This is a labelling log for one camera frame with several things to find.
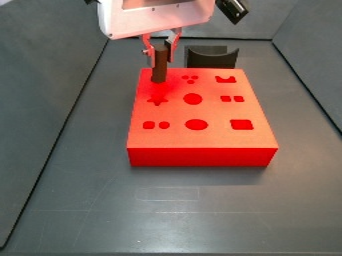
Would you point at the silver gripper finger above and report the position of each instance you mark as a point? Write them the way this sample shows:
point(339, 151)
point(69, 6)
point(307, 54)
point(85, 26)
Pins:
point(149, 51)
point(172, 42)

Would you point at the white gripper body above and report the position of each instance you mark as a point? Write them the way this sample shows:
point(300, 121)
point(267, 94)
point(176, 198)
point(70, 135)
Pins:
point(126, 18)

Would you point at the dark hexagon peg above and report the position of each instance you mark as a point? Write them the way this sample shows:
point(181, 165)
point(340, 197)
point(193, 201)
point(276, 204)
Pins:
point(160, 70)

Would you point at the black curved holder stand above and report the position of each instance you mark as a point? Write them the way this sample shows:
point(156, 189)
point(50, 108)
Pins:
point(201, 56)

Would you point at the red shape sorter box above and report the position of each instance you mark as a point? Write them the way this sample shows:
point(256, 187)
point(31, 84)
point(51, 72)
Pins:
point(200, 119)

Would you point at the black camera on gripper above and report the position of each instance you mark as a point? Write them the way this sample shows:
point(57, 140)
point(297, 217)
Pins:
point(234, 9)

